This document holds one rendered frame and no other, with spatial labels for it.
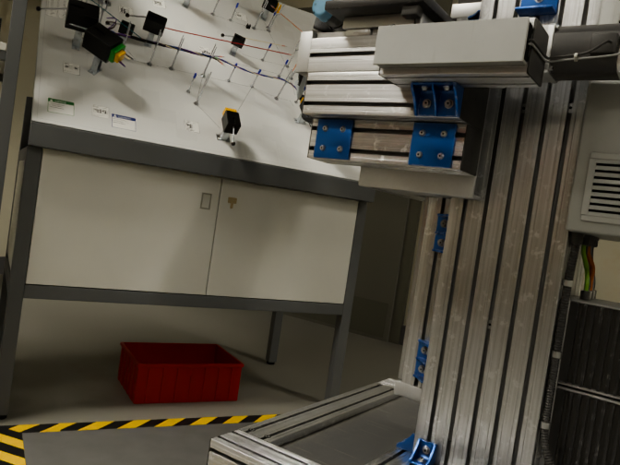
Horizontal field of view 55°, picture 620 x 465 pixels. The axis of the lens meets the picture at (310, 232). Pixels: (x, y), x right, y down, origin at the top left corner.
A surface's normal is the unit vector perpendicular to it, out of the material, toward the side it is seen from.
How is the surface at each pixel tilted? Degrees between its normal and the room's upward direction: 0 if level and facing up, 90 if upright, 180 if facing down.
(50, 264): 90
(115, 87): 50
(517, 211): 90
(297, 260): 90
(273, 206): 90
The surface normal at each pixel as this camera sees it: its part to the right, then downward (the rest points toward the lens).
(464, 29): -0.55, -0.05
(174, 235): 0.47, 0.10
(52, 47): 0.45, -0.56
